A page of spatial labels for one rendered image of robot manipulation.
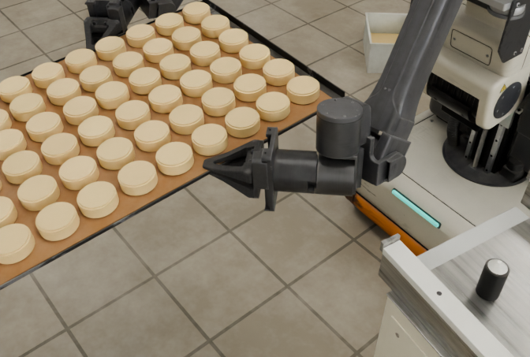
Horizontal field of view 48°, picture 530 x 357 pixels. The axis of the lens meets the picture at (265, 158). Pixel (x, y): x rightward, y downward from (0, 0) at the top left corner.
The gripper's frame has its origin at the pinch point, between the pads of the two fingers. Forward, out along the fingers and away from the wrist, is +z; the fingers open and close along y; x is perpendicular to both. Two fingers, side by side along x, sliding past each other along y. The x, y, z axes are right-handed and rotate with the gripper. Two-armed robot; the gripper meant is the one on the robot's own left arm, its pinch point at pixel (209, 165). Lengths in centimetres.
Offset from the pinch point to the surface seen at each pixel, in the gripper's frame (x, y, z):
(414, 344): -13.0, 18.7, -29.1
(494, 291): -6.8, 13.7, -39.3
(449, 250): 1.8, 16.2, -34.6
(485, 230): 6.5, 16.6, -40.4
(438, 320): -13.4, 11.7, -31.2
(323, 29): 215, 106, -4
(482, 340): -16.9, 9.6, -35.6
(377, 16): 206, 92, -30
